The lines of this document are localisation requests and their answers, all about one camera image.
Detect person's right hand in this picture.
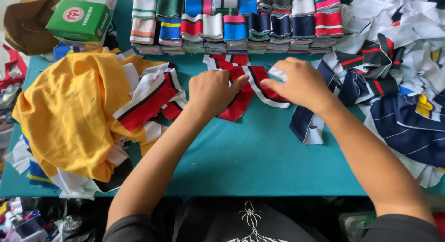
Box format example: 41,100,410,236
260,57,337,113

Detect person's left hand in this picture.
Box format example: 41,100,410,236
187,69,250,117

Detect red white black collar strip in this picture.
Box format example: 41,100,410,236
216,64,291,123
112,62,189,133
203,54,250,71

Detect navy white collar strip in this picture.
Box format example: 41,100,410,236
289,104,326,145

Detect teal table cloth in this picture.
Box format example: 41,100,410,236
0,0,445,198

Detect stacks of folded striped collars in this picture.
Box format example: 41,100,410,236
130,0,345,56

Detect heap of mixed fabric strips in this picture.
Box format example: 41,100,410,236
312,0,445,189

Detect yellow fabric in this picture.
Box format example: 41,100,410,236
12,52,169,183

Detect person's black printed shirt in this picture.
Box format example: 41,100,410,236
102,200,445,242

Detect green cardboard box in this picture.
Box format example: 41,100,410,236
45,0,119,43

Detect grey plastic container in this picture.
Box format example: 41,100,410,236
339,211,378,242

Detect blue yellow collar strip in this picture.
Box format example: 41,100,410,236
28,158,60,192

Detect brown fabric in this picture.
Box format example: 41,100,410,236
3,0,64,56

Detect red fabric scrap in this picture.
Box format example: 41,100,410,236
0,44,28,90

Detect heap of fabric scraps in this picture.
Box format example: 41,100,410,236
0,197,99,242

